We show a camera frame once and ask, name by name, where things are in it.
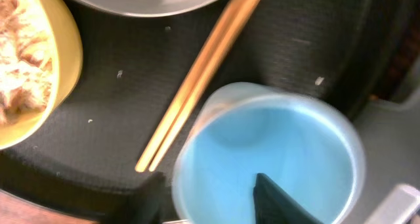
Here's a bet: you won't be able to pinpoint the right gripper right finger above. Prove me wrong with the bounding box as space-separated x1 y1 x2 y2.
253 173 322 224

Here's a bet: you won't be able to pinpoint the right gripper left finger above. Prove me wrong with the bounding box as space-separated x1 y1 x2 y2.
101 172 165 224

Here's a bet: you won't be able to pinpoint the light blue cup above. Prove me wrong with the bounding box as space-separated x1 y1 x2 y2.
171 82 366 223

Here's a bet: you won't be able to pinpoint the yellow bowl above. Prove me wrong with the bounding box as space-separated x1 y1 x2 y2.
1 0 83 149

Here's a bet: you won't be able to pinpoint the food scraps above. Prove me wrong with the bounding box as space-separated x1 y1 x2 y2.
1 0 54 125

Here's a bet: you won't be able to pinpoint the wooden chopstick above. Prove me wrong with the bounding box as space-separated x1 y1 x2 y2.
135 0 260 173
148 0 268 173

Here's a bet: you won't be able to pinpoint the round black serving tray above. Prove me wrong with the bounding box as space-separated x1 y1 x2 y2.
1 0 419 220

